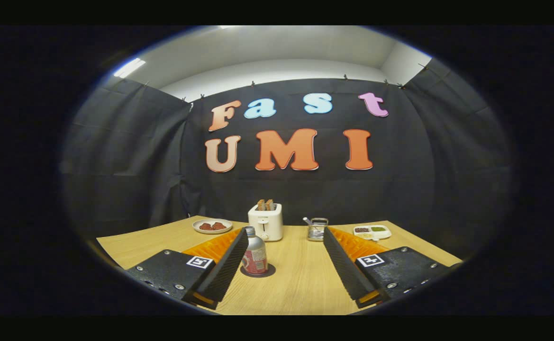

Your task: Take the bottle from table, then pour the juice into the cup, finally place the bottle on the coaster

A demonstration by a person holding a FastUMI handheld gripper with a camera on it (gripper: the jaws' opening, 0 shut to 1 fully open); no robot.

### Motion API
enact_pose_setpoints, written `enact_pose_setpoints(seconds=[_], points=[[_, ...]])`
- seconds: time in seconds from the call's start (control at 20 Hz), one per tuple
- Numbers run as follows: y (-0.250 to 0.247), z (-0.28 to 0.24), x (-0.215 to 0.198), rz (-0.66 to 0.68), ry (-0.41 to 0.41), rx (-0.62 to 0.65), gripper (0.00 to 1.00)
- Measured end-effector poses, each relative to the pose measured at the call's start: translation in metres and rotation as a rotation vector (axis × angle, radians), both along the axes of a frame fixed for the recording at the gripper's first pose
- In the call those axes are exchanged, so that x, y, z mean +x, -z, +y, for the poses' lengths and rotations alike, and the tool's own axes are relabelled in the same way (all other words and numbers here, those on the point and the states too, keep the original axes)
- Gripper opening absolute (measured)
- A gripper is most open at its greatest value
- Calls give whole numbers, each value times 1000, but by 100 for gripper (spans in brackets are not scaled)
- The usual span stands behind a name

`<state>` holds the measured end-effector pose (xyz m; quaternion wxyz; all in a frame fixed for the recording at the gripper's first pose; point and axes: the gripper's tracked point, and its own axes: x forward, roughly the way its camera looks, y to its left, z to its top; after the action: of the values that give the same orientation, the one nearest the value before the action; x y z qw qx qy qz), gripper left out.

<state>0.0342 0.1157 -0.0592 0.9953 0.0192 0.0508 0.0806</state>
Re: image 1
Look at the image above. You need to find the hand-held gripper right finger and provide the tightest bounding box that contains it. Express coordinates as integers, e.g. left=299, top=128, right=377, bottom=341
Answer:
left=323, top=226, right=450, bottom=308

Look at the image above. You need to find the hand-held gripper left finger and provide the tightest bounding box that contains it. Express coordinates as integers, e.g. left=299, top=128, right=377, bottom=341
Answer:
left=125, top=226, right=249, bottom=310

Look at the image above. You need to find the silver juice bottle red label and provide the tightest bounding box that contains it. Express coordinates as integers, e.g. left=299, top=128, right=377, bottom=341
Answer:
left=241, top=226, right=268, bottom=275

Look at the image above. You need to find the dark brown round coaster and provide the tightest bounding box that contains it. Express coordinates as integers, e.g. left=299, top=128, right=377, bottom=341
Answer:
left=240, top=263, right=276, bottom=278

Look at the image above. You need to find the wooden table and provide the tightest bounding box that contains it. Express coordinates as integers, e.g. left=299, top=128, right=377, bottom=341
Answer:
left=96, top=215, right=463, bottom=315

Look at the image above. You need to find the small white round plate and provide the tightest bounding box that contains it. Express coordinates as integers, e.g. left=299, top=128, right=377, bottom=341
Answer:
left=192, top=218, right=234, bottom=234

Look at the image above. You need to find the white divided sauce dish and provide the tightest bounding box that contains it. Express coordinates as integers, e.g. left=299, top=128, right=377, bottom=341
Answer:
left=353, top=224, right=392, bottom=241

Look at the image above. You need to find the white toaster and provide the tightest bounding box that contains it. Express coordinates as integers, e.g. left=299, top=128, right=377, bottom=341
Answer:
left=248, top=203, right=284, bottom=242

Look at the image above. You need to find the long ceiling light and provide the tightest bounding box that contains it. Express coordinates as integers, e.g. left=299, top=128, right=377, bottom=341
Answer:
left=113, top=58, right=146, bottom=79

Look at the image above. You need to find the metal wire basket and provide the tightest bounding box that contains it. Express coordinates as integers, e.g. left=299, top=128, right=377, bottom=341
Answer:
left=307, top=217, right=329, bottom=242

